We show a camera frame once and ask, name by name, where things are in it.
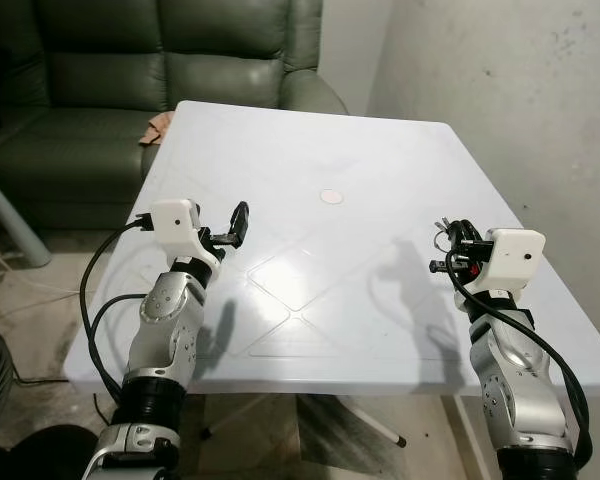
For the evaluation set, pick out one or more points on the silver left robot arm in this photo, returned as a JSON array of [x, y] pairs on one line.
[[168, 320]]

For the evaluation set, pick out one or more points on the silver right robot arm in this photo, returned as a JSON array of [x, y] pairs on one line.
[[515, 380]]

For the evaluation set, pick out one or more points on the white plastic folding table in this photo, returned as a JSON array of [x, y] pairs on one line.
[[330, 270]]

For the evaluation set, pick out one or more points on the orange crumpled cloth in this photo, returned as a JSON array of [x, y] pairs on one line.
[[159, 126]]

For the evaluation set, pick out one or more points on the white table leg black foot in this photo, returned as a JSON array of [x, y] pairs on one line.
[[375, 420], [235, 418]]

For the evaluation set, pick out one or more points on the dark green leather sofa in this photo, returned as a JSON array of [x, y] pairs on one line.
[[100, 80]]

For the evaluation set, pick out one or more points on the grey blue furniture leg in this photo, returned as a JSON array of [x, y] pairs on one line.
[[15, 225]]

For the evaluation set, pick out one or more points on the black round floor object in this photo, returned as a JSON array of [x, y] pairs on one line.
[[40, 452]]

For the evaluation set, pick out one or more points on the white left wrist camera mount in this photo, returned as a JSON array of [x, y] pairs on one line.
[[178, 225]]

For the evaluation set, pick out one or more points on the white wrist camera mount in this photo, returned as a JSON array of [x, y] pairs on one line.
[[515, 258], [178, 225]]

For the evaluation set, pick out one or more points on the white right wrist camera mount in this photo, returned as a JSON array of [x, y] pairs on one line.
[[515, 258]]

